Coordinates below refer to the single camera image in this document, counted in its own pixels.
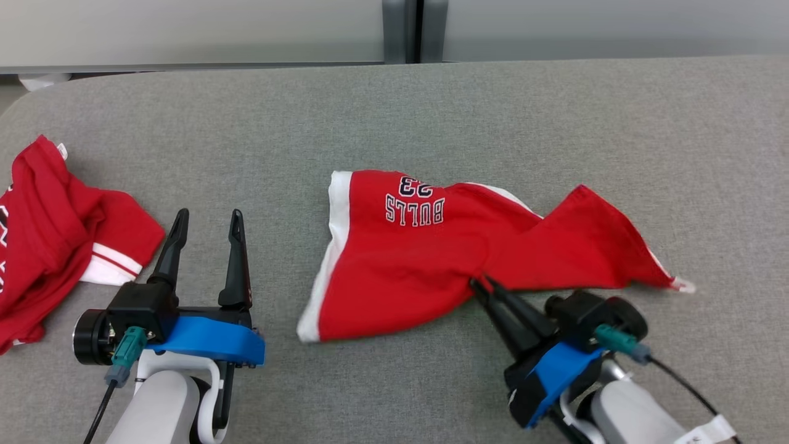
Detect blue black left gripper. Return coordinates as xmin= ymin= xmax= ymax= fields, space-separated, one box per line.
xmin=73 ymin=208 xmax=266 ymax=371

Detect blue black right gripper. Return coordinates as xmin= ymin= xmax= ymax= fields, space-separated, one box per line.
xmin=470 ymin=275 xmax=608 ymax=429

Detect red white Bulls shorts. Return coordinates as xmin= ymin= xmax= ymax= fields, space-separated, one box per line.
xmin=296 ymin=169 xmax=697 ymax=343

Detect red white basketball jersey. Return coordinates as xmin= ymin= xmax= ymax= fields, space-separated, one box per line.
xmin=0 ymin=134 xmax=166 ymax=356

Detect black left cable green plug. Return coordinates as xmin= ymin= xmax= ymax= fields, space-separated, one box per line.
xmin=82 ymin=326 xmax=149 ymax=444

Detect white cable label tag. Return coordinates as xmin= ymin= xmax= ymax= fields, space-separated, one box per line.
xmin=677 ymin=415 xmax=735 ymax=444

